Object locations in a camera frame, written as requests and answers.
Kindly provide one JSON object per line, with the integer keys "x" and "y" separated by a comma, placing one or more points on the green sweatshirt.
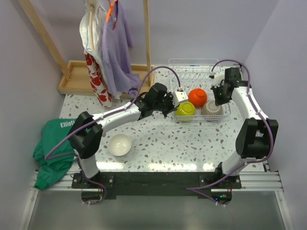
{"x": 54, "y": 163}

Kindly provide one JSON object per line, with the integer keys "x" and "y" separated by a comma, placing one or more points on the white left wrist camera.
{"x": 179, "y": 97}

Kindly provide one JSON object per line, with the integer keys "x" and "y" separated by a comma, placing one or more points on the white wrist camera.
{"x": 217, "y": 78}
{"x": 179, "y": 97}

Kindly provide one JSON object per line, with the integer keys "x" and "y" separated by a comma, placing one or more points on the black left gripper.
{"x": 167, "y": 104}

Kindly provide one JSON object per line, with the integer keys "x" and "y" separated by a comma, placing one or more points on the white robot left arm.
{"x": 87, "y": 131}

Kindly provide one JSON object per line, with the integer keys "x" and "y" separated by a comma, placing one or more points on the plain white bowl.
{"x": 119, "y": 145}

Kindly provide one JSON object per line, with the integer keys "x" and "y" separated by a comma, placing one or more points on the wooden clothes rack stand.
{"x": 75, "y": 79}

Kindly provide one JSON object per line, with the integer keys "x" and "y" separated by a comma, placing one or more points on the lime green bowl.
{"x": 185, "y": 109}

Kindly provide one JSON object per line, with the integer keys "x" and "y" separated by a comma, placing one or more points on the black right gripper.
{"x": 218, "y": 100}

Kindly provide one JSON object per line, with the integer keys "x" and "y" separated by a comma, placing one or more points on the wooden clothes hanger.
{"x": 91, "y": 6}

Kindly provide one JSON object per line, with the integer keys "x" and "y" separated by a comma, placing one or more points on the lilac purple shirt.
{"x": 116, "y": 58}

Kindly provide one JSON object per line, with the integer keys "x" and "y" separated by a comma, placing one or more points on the orange clothes hanger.
{"x": 112, "y": 13}

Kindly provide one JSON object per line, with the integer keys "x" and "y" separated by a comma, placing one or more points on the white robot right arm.
{"x": 256, "y": 138}

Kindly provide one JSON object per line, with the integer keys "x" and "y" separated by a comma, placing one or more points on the aluminium rail frame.
{"x": 220, "y": 191}

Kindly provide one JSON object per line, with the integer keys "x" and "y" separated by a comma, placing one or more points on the white wire dish rack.
{"x": 196, "y": 80}

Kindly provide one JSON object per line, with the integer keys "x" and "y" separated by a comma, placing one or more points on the brown patterned ceramic bowl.
{"x": 211, "y": 109}

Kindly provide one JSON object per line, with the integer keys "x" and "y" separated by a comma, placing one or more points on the red floral white garment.
{"x": 94, "y": 59}

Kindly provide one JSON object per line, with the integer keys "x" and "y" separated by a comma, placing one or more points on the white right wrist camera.
{"x": 217, "y": 78}

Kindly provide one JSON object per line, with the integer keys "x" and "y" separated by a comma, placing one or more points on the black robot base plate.
{"x": 141, "y": 184}

